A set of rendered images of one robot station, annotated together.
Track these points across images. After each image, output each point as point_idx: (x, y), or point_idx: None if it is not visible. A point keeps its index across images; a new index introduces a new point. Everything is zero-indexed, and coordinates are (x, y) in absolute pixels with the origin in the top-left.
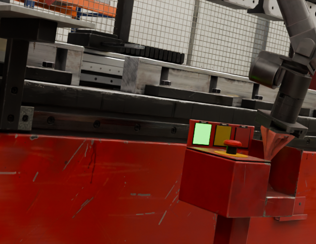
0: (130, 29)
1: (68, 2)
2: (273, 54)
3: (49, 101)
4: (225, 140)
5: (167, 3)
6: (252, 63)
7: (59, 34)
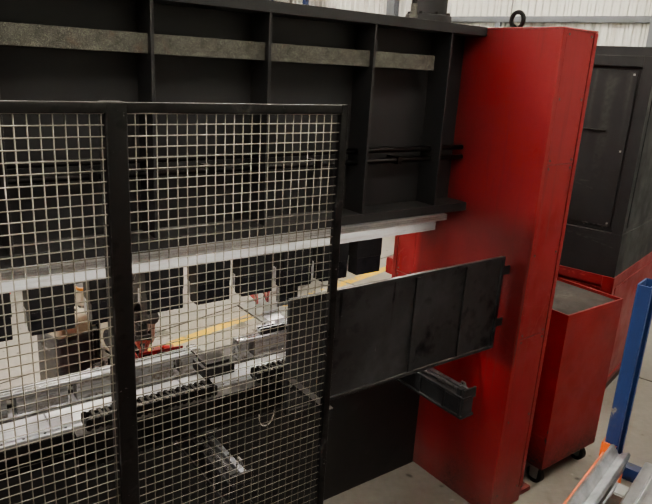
0: (104, 457)
1: (220, 405)
2: None
3: None
4: (169, 346)
5: (18, 426)
6: (158, 314)
7: (226, 442)
